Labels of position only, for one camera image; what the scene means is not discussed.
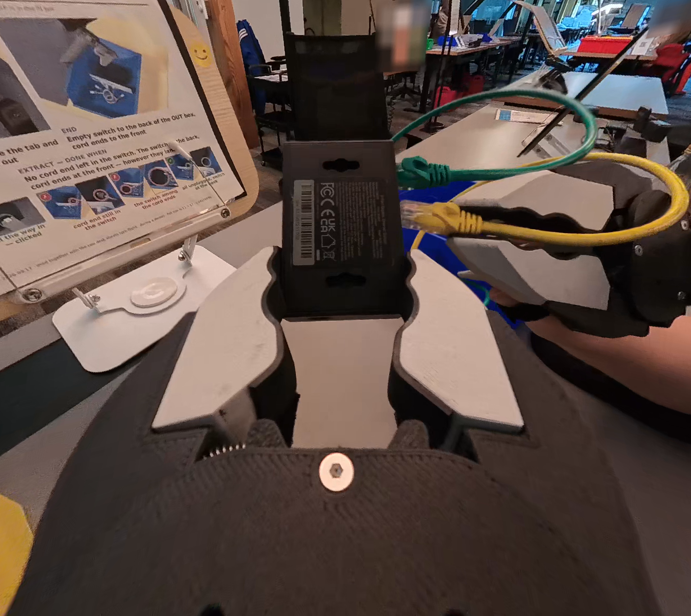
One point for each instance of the yellow plastic bin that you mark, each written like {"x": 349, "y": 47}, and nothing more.
{"x": 13, "y": 546}

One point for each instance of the white stand base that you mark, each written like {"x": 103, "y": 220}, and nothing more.
{"x": 151, "y": 303}

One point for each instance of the red plastic crate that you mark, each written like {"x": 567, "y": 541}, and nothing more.
{"x": 604, "y": 44}

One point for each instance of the person's right hand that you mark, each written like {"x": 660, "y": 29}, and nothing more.
{"x": 507, "y": 299}

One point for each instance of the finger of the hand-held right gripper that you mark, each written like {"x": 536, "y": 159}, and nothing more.
{"x": 540, "y": 192}
{"x": 540, "y": 270}

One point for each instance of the red chair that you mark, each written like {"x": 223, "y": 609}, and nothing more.
{"x": 672, "y": 68}

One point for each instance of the blue jacket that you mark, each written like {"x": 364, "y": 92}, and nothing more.
{"x": 251, "y": 60}

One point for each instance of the person's right forearm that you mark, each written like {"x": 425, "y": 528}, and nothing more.
{"x": 621, "y": 357}

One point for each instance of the grey background table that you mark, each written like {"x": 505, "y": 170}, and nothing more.
{"x": 621, "y": 92}

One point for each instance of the red plastic canister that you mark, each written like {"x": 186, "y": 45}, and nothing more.
{"x": 474, "y": 84}
{"x": 448, "y": 92}

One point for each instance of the black ethernet switch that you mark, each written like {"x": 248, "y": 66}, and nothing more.
{"x": 345, "y": 227}

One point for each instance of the black mesh office chair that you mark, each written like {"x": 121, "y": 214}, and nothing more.
{"x": 334, "y": 87}

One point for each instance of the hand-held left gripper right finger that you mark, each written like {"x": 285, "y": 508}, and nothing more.
{"x": 459, "y": 357}

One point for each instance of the slanted display stand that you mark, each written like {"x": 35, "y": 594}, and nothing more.
{"x": 545, "y": 30}

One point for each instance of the wooden post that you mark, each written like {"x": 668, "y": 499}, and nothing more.
{"x": 221, "y": 33}

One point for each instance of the blue plastic bin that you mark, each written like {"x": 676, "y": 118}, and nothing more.
{"x": 432, "y": 249}

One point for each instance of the instruction sheet on stand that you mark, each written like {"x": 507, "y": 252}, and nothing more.
{"x": 232, "y": 114}

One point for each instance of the yellow smiley sticker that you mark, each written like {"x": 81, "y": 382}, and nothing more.
{"x": 201, "y": 53}

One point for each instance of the clear poster holder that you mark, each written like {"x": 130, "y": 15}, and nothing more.
{"x": 108, "y": 257}

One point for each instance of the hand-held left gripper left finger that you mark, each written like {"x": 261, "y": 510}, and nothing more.
{"x": 221, "y": 357}

